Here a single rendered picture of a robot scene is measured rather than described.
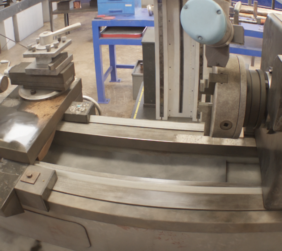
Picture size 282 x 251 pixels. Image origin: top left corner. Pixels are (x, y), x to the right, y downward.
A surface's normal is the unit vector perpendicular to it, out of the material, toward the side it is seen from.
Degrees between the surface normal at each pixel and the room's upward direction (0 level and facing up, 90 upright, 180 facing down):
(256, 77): 15
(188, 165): 9
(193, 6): 74
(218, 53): 69
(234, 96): 61
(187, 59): 90
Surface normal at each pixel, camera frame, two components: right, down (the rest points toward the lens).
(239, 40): -0.44, 0.14
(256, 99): -0.21, 0.08
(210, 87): -0.13, 0.95
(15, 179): -0.04, -0.86
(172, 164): -0.15, -0.73
